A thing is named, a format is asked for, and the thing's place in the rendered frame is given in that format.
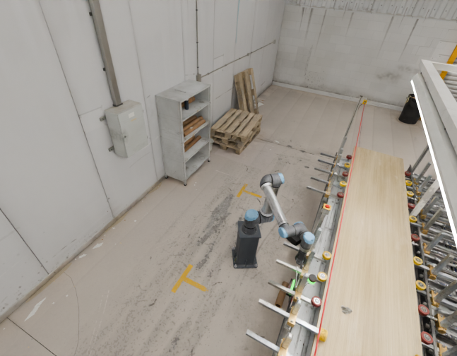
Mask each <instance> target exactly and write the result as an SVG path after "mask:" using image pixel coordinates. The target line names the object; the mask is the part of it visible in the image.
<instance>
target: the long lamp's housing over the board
mask: <svg viewBox="0 0 457 356"><path fill-rule="evenodd" d="M412 82H413V85H414V88H415V92H416V96H417V100H418V102H419V106H420V110H421V113H422V117H423V120H424V123H425V127H426V130H427V135H428V137H429V142H430V145H431V147H432V152H433V155H434V159H435V162H436V165H437V169H438V172H439V176H440V180H441V184H442V186H443V190H444V194H445V197H446V201H447V204H448V207H449V211H450V214H451V219H452V221H453V226H454V228H455V231H456V236H457V154H456V152H455V149H454V147H453V144H452V142H451V139H450V138H449V135H448V133H447V131H446V130H445V126H444V123H443V121H442V120H441V117H440V115H439V112H438V110H437V107H436V105H435V103H434V101H433V98H432V96H431V93H430V91H429V88H428V87H427V84H426V83H425V79H424V77H423V75H422V74H421V73H417V74H416V75H414V76H413V78H412V80H411V83H412Z"/></svg>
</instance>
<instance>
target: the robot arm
mask: <svg viewBox="0 0 457 356"><path fill-rule="evenodd" d="M284 181H285V180H284V176H283V174H282V173H273V174H266V175H265V176H263V177H262V179H261V181H260V187H261V190H263V192H264V194H265V195H266V198H265V201H264V204H263V207H261V209H260V210H259V211H257V210H254V209H250V210H248V211H247V212H246V213H245V216H244V223H243V224H242V232H243V233H244V234H246V235H254V234H256V232H257V226H256V225H257V224H261V223H269V222H272V221H274V218H275V219H276V221H277V224H278V227H279V228H278V232H279V235H280V236H281V237H282V238H287V237H292V236H297V235H299V237H300V239H301V240H302V241H301V243H300V246H299V251H298V254H297V255H296V256H295V260H296V264H298V265H300V266H301V265H302V263H304V262H305V261H306V255H307V253H308V252H309V251H310V249H311V246H312V244H313V243H314V240H315V236H314V235H313V234H312V233H311V232H309V231H308V229H307V228H306V227H305V224H304V223H303V222H296V223H295V224H294V225H289V223H288V222H287V220H286V217H285V215H284V213H283V211H282V208H281V207H280V204H279V203H278V200H277V198H276V197H277V195H278V190H279V188H280V185H281V184H284Z"/></svg>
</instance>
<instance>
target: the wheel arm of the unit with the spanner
mask: <svg viewBox="0 0 457 356"><path fill-rule="evenodd" d="M268 284H269V285H272V286H273V287H276V288H278V289H279V290H282V291H283V292H286V293H287V294H289V295H292V296H295V293H296V292H295V291H293V290H291V289H289V288H286V287H284V286H282V285H280V284H278V283H276V282H274V281H272V280H270V279H269V281H268ZM300 300H302V301H303V302H306V303H307V304H310V305H312V304H311V299H309V298H307V297H305V296H303V295H302V296H301V298H300ZM312 306H313V305H312Z"/></svg>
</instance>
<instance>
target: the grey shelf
mask: <svg viewBox="0 0 457 356"><path fill-rule="evenodd" d="M177 90H180V91H177ZM181 91H183V92H181ZM184 92H185V93H184ZM210 92H211V84H207V83H202V82H198V81H193V80H189V79H188V80H187V81H184V82H182V83H180V84H178V85H175V86H173V87H171V88H169V89H167V90H164V91H162V92H161V93H158V94H157V95H155V103H156V109H157V114H158V125H159V130H160V141H161V146H162V156H163V162H164V168H165V179H167V178H168V177H167V176H169V177H172V178H175V179H178V180H180V181H183V182H184V186H186V185H187V184H186V180H187V179H188V178H189V177H190V176H191V174H192V173H194V172H195V171H196V170H197V169H198V168H199V167H200V166H202V164H203V163H204V162H205V161H206V160H207V159H208V162H210ZM208 93H209V101H208ZM193 96H194V97H195V101H193V102H191V103H190V104H189V109H188V110H185V107H183V108H182V102H183V101H185V100H188V99H189V98H190V97H193ZM208 105H209V118H208ZM178 108H179V110H178ZM194 115H196V116H197V118H198V117H199V116H202V117H203V118H204V119H205V120H206V122H205V123H204V124H202V125H201V126H200V127H198V128H197V129H195V130H194V131H192V132H191V133H190V134H188V135H187V136H185V137H184V131H183V121H185V120H186V119H188V118H189V117H191V116H194ZM179 128H180V130H179ZM193 135H194V136H195V137H197V136H201V139H200V140H199V141H198V142H196V143H195V144H194V145H193V146H192V147H190V149H188V150H187V151H186V152H184V143H185V142H186V141H187V140H189V139H190V138H191V137H192V136H193ZM181 147H182V149H181Z"/></svg>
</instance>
